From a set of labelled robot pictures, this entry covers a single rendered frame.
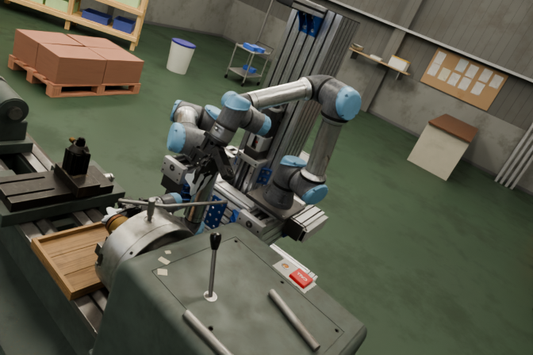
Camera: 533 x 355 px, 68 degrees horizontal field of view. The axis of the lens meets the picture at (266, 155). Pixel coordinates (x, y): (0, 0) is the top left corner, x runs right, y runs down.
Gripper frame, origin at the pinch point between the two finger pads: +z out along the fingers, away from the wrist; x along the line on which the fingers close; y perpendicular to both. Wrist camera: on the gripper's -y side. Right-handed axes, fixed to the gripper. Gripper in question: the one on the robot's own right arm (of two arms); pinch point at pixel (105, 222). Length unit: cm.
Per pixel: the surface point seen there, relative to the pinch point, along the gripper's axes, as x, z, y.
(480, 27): 197, -1018, 135
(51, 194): -10.9, 1.6, 34.7
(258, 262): 17, -18, -53
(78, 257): -19.5, 3.9, 5.4
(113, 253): 6.6, 11.0, -21.0
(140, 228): 14.1, 3.6, -21.4
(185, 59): -75, -439, 451
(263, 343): 17, 4, -74
